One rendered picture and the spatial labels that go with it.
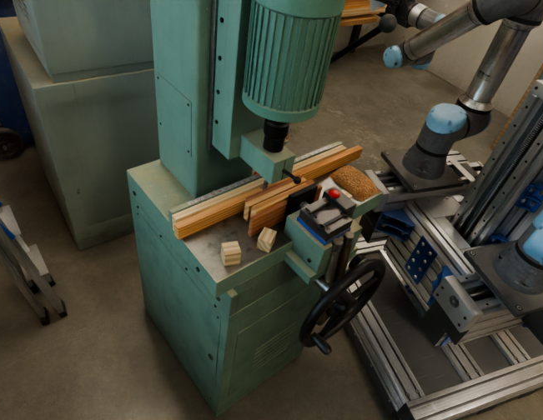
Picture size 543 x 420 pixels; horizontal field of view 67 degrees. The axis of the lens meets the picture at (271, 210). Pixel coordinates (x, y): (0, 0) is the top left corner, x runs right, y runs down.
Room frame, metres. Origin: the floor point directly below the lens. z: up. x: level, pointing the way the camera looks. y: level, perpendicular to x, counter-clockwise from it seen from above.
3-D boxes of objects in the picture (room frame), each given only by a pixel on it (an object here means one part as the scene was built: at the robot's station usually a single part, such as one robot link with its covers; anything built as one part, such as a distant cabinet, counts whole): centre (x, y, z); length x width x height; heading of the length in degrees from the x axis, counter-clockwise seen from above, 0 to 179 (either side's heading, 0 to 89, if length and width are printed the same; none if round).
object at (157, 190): (0.93, 0.11, 0.76); 0.57 x 0.45 x 0.09; 47
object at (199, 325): (0.93, 0.11, 0.36); 0.58 x 0.45 x 0.71; 47
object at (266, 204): (0.79, -0.02, 0.94); 0.18 x 0.02 x 0.07; 137
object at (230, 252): (0.61, 0.07, 0.92); 0.04 x 0.04 x 0.04; 26
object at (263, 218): (0.79, -0.04, 0.93); 0.24 x 0.01 x 0.06; 137
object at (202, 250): (0.80, -0.08, 0.87); 0.61 x 0.30 x 0.06; 137
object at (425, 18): (1.56, -0.44, 1.21); 0.11 x 0.08 x 0.09; 41
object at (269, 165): (0.86, 0.04, 1.03); 0.14 x 0.07 x 0.09; 47
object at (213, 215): (0.89, -0.02, 0.92); 0.67 x 0.02 x 0.04; 137
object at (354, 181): (0.99, -0.23, 0.92); 0.14 x 0.09 x 0.04; 47
